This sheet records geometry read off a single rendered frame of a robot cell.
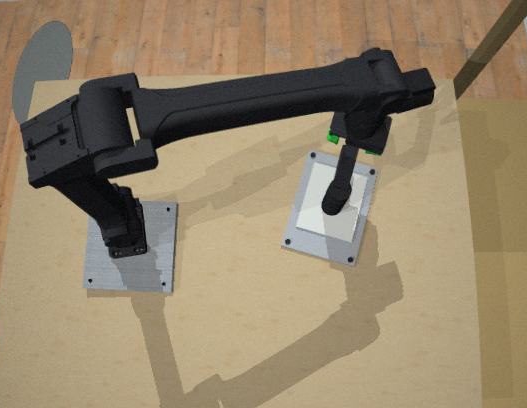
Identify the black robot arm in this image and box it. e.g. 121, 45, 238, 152
20, 47, 436, 259

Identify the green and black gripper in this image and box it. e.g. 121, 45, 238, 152
327, 112, 392, 156

